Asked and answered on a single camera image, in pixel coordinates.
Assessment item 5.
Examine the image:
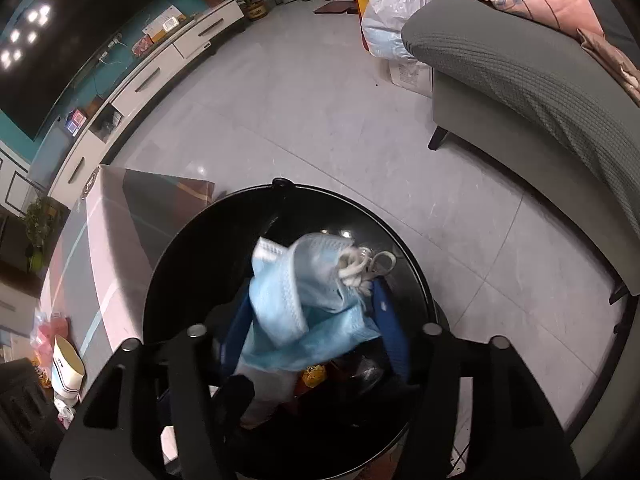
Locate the brown doormat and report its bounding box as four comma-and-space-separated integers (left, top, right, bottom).
313, 1, 358, 16

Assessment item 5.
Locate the white cardboard box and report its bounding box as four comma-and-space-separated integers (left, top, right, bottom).
389, 57, 433, 98

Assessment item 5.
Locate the white television cabinet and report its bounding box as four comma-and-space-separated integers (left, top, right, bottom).
27, 0, 246, 206

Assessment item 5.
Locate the white card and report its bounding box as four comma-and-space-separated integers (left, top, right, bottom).
141, 5, 183, 36

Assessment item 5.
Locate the large black television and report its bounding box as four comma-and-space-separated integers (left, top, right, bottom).
0, 0, 196, 141

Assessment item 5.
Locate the white plastic bag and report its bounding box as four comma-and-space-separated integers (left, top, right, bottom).
361, 0, 436, 61

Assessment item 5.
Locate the brown patterned cloth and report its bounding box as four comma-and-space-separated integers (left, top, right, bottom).
577, 29, 640, 103

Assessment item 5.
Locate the striped pink grey rug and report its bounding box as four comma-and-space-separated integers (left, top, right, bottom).
37, 164, 218, 411

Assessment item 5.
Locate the pink blanket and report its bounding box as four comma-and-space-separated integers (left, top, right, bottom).
460, 0, 606, 38

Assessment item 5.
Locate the blue face mask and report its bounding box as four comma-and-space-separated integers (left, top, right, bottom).
235, 232, 398, 378

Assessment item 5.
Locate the black trash bin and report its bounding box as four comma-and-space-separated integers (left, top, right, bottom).
141, 177, 451, 480

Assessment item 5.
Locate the white paper cup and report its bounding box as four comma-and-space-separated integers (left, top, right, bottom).
51, 335, 87, 398

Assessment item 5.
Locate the grey sofa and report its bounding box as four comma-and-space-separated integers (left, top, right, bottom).
400, 0, 640, 306

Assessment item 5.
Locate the potted plant in yellow pot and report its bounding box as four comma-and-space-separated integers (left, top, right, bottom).
232, 0, 273, 22

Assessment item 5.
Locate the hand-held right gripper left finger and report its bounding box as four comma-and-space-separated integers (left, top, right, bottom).
50, 292, 256, 480

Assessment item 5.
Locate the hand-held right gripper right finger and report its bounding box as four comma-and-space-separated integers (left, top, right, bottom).
370, 277, 583, 480

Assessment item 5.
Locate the leafy green floor plant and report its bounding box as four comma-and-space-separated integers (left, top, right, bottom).
22, 197, 68, 271

